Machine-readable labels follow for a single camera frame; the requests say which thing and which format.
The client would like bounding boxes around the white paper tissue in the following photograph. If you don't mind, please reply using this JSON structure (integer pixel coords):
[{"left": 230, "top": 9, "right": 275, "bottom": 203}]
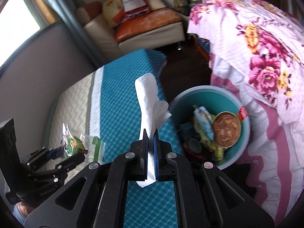
[{"left": 134, "top": 73, "right": 172, "bottom": 188}]

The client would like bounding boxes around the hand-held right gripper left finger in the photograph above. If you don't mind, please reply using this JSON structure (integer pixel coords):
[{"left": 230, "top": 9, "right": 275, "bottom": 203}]
[{"left": 24, "top": 128, "right": 149, "bottom": 228}]

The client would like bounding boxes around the person's left forearm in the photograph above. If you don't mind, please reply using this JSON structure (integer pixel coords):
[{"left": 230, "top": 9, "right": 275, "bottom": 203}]
[{"left": 12, "top": 201, "right": 36, "bottom": 226}]

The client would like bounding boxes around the white and blue packet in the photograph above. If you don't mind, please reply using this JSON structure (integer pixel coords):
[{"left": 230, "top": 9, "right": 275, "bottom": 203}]
[{"left": 193, "top": 105, "right": 214, "bottom": 140}]

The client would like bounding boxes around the clear green snack packet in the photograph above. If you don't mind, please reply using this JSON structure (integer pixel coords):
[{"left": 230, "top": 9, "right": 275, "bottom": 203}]
[{"left": 62, "top": 123, "right": 106, "bottom": 164}]

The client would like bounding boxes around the orange seat cushion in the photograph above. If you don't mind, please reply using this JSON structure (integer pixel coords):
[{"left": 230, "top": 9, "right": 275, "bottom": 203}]
[{"left": 115, "top": 8, "right": 183, "bottom": 42}]

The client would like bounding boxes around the cream sofa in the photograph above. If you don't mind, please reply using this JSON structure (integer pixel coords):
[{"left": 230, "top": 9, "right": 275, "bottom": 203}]
[{"left": 76, "top": 0, "right": 186, "bottom": 57}]

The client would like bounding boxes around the red gift bag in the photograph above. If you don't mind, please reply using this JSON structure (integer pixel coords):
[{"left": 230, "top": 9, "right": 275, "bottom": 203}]
[{"left": 120, "top": 0, "right": 150, "bottom": 18}]

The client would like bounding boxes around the grey blue curtain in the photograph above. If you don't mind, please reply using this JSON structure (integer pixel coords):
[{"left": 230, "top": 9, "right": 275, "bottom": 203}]
[{"left": 31, "top": 0, "right": 107, "bottom": 67}]

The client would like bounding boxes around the cream pillow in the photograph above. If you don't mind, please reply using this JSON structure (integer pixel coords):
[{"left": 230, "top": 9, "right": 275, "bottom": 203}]
[{"left": 145, "top": 0, "right": 167, "bottom": 11}]

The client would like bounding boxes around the teal plastic basin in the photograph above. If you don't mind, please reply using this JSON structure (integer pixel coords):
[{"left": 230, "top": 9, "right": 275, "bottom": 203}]
[{"left": 167, "top": 85, "right": 251, "bottom": 170}]

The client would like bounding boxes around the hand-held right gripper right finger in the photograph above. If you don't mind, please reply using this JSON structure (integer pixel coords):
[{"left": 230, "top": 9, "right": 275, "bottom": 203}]
[{"left": 152, "top": 128, "right": 276, "bottom": 228}]

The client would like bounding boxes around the yellow and white wrapper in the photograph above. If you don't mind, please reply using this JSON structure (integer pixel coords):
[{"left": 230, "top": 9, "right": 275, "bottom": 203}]
[{"left": 193, "top": 114, "right": 225, "bottom": 160}]

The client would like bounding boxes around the pink floral blanket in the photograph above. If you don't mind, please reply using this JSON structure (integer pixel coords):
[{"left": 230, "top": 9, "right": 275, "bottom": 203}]
[{"left": 187, "top": 0, "right": 304, "bottom": 226}]

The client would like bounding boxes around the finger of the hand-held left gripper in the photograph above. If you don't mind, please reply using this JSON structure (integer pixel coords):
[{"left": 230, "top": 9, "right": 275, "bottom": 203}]
[
  {"left": 51, "top": 153, "right": 86, "bottom": 174},
  {"left": 22, "top": 146, "right": 65, "bottom": 167}
]

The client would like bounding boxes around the beige and teal patterned mat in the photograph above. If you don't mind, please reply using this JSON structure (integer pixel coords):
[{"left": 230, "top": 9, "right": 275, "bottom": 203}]
[{"left": 44, "top": 49, "right": 178, "bottom": 228}]

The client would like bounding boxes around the window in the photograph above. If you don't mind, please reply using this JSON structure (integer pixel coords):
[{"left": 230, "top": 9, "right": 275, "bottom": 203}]
[{"left": 0, "top": 0, "right": 41, "bottom": 63}]

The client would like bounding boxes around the brown sofa headrest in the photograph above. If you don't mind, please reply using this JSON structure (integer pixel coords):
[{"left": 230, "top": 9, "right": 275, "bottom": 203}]
[{"left": 82, "top": 1, "right": 103, "bottom": 23}]

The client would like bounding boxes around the red soda can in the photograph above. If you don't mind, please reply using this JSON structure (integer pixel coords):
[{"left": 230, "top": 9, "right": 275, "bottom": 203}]
[{"left": 183, "top": 139, "right": 212, "bottom": 163}]

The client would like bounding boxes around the brown round bread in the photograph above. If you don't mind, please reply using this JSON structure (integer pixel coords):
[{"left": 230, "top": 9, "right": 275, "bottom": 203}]
[{"left": 211, "top": 112, "right": 242, "bottom": 148}]

